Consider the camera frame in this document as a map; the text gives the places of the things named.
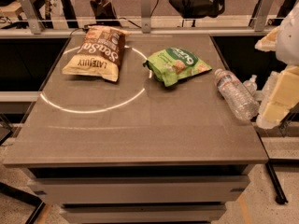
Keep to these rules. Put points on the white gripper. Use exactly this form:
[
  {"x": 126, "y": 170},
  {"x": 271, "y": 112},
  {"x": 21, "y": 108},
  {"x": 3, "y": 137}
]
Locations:
[{"x": 288, "y": 42}]

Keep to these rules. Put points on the clear plastic water bottle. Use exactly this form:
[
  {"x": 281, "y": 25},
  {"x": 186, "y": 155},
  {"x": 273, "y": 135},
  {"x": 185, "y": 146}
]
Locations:
[{"x": 237, "y": 96}]

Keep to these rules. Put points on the small clear sanitizer bottle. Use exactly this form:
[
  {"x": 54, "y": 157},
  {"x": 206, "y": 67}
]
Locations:
[{"x": 251, "y": 84}]

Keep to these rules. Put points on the green snack bag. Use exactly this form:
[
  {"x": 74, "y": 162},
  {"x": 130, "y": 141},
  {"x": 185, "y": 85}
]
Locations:
[{"x": 174, "y": 64}]

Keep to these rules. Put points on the brown Late July chip bag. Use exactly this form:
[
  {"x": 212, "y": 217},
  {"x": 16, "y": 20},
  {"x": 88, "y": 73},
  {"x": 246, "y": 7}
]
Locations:
[{"x": 100, "y": 54}]

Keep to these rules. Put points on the grey table drawer cabinet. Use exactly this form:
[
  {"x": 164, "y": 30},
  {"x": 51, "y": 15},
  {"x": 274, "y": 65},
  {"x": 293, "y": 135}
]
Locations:
[{"x": 141, "y": 200}]

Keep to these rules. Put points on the dark box on floor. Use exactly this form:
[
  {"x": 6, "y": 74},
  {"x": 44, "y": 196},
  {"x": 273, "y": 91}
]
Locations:
[{"x": 104, "y": 13}]

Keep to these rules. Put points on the right metal rail bracket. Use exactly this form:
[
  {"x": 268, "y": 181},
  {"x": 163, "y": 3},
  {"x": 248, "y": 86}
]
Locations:
[{"x": 260, "y": 18}]

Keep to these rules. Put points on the metal rail bracket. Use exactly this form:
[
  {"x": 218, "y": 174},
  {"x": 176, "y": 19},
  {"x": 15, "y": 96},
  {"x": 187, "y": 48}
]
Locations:
[
  {"x": 260, "y": 18},
  {"x": 145, "y": 16},
  {"x": 29, "y": 10}
]

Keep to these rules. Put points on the middle metal rail bracket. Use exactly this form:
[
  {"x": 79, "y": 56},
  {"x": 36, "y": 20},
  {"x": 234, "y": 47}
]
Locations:
[{"x": 145, "y": 16}]

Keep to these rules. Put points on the left metal rail bracket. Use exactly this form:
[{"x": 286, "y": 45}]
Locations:
[{"x": 29, "y": 10}]

